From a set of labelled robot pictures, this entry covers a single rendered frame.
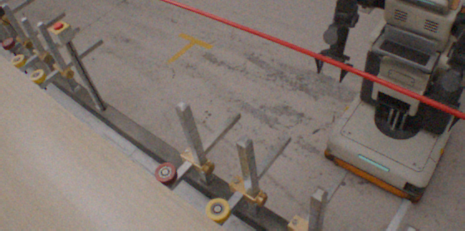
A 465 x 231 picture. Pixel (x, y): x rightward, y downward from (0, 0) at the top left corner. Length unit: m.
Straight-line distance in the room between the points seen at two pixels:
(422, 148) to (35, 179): 1.93
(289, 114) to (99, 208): 1.63
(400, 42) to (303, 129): 1.17
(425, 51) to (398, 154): 0.77
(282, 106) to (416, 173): 1.07
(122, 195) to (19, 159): 0.54
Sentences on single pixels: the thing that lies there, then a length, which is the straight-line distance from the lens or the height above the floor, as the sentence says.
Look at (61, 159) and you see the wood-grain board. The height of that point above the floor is 0.90.
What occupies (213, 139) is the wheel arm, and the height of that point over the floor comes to 0.83.
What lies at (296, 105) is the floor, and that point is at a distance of 2.68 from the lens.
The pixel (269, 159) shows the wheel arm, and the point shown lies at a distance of 1.39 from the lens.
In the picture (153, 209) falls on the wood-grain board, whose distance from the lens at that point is 1.31.
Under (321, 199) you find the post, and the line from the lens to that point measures 1.02.
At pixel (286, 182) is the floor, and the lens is 2.32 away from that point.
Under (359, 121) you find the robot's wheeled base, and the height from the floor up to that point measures 0.28.
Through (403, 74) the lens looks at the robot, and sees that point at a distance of 1.72.
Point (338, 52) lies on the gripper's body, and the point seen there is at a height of 1.10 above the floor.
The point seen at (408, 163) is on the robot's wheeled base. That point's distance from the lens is 2.15.
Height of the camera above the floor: 2.01
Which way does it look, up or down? 47 degrees down
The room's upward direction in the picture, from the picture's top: 10 degrees counter-clockwise
